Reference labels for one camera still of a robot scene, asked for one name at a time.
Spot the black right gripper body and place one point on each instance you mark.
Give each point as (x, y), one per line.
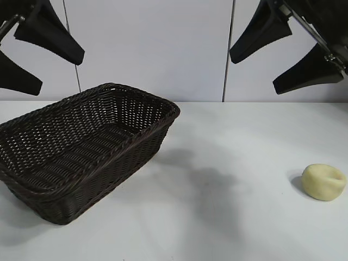
(326, 21)

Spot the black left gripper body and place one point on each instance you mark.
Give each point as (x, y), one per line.
(9, 28)

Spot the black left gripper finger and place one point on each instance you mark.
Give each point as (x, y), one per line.
(16, 77)
(51, 38)

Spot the pale yellow egg yolk pastry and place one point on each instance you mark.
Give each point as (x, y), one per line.
(322, 183)

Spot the dark brown wicker basket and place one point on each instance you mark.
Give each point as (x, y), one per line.
(81, 141)

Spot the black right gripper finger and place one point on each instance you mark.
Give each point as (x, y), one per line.
(310, 73)
(261, 35)

